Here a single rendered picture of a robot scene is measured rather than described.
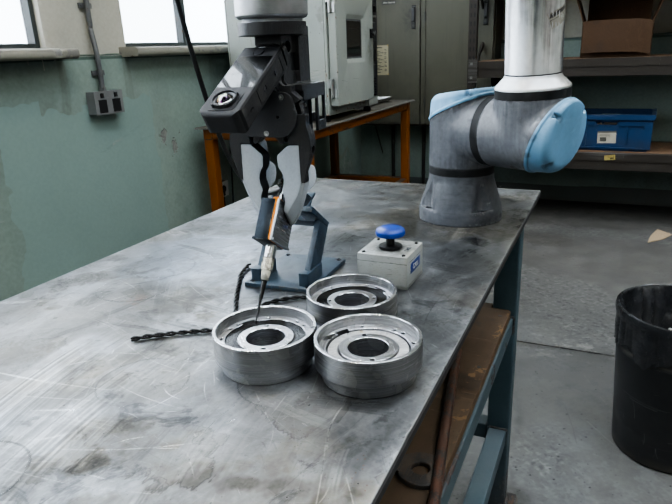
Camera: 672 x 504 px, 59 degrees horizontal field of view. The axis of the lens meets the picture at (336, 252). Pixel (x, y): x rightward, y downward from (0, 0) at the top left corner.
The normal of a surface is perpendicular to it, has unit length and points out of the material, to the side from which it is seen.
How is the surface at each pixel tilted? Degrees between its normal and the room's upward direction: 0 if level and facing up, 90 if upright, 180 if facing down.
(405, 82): 90
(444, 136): 90
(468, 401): 0
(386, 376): 90
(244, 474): 0
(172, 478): 0
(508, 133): 93
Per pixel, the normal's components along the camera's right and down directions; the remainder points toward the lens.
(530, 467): -0.04, -0.94
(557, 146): 0.65, 0.34
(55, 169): 0.91, 0.10
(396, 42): -0.42, 0.31
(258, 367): -0.02, 0.33
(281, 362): 0.39, 0.29
